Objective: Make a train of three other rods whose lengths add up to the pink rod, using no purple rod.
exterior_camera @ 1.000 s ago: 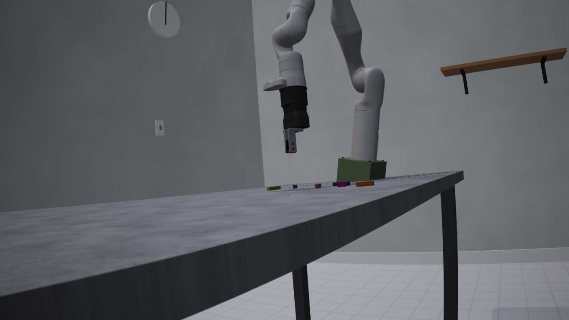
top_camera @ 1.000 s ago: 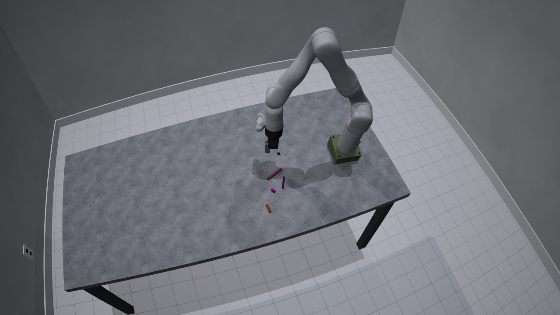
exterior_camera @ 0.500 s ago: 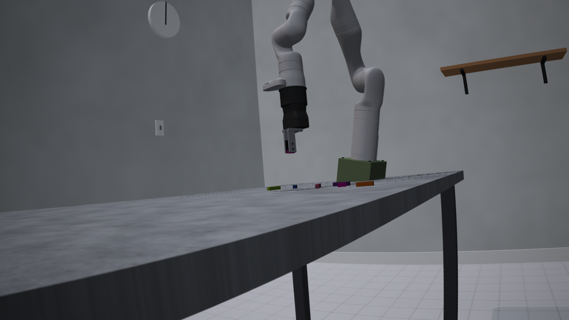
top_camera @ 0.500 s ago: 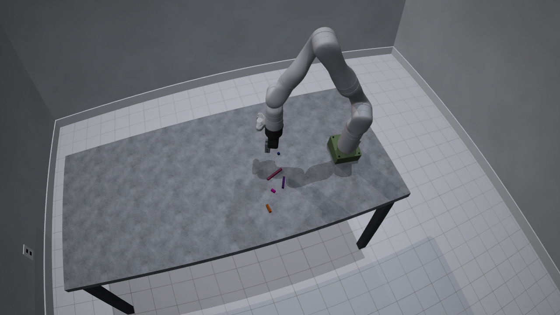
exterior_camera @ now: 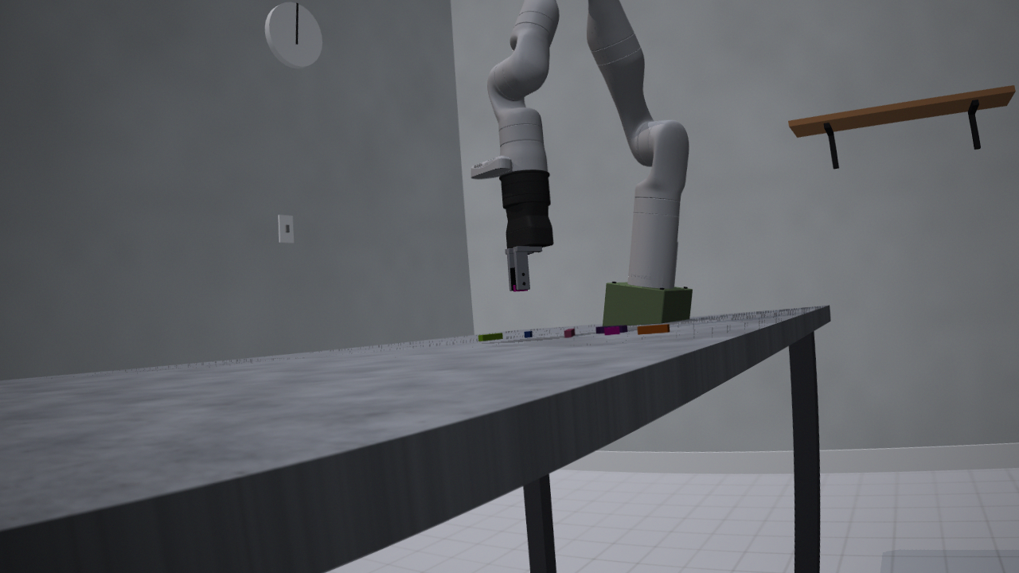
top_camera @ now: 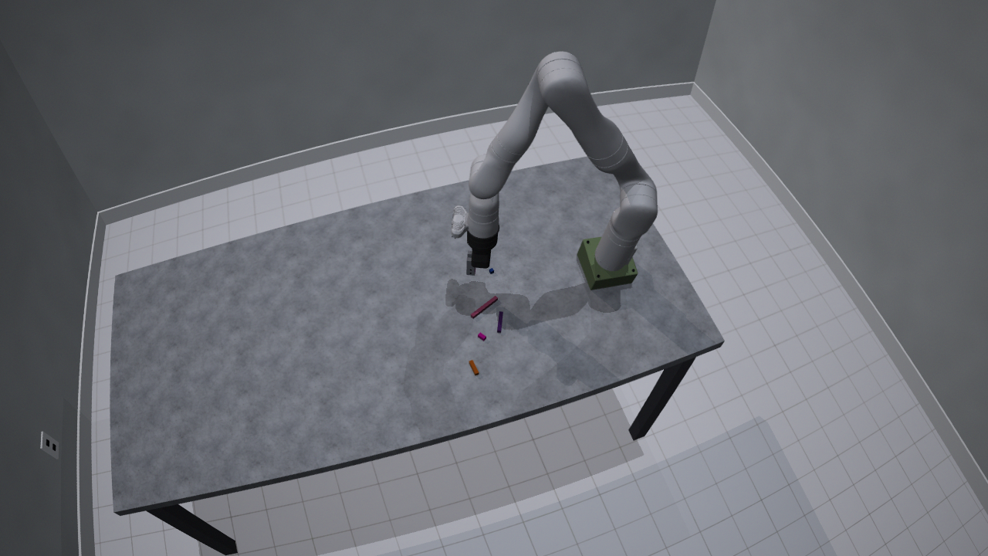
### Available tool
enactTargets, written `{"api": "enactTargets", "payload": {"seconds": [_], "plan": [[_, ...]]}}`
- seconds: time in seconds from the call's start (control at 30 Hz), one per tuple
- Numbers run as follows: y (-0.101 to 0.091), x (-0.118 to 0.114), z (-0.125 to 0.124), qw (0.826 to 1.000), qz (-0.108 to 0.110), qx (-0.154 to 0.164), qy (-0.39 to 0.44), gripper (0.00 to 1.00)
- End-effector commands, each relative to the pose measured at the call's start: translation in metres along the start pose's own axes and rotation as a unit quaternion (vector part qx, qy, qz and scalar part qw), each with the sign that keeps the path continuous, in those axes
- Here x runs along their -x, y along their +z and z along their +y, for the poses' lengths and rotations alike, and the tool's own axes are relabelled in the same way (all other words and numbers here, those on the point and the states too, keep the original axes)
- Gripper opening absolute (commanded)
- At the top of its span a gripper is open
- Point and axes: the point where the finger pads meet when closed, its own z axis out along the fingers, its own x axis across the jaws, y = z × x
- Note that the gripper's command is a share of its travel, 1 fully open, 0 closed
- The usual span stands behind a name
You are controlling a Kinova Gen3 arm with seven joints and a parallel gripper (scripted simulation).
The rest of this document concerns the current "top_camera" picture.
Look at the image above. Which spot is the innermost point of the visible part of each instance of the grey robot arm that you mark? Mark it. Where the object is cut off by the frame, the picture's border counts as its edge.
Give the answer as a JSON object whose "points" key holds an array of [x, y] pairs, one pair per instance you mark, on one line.
{"points": [[563, 87]]}

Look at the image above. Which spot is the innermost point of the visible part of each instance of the pink rod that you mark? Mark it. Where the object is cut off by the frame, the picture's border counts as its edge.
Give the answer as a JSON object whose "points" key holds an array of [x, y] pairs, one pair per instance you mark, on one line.
{"points": [[484, 306]]}

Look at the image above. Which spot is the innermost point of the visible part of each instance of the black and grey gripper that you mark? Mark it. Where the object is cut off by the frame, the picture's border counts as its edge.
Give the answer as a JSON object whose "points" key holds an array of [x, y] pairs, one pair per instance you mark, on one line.
{"points": [[481, 237]]}

